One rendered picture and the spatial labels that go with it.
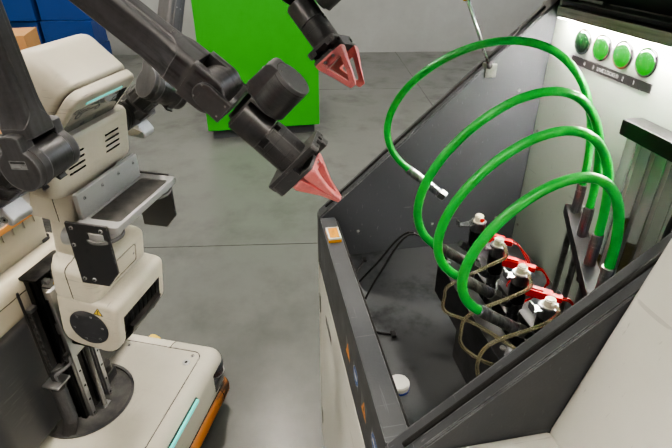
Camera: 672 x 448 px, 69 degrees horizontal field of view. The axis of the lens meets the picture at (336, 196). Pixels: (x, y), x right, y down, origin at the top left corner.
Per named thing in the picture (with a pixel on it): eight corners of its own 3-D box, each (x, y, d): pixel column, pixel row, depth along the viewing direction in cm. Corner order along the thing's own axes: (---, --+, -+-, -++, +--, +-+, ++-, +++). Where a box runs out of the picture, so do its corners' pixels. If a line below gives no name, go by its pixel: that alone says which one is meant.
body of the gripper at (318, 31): (355, 43, 101) (334, 14, 101) (336, 40, 92) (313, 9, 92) (332, 63, 104) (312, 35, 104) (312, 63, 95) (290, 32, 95)
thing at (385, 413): (320, 269, 130) (319, 217, 122) (336, 267, 131) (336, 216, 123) (380, 508, 77) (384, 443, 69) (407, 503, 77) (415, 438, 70)
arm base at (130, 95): (130, 88, 131) (102, 102, 120) (149, 71, 127) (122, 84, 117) (153, 115, 133) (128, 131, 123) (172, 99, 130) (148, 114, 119)
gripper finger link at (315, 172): (348, 200, 74) (302, 159, 72) (316, 228, 77) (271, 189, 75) (351, 180, 80) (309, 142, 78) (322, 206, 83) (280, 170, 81)
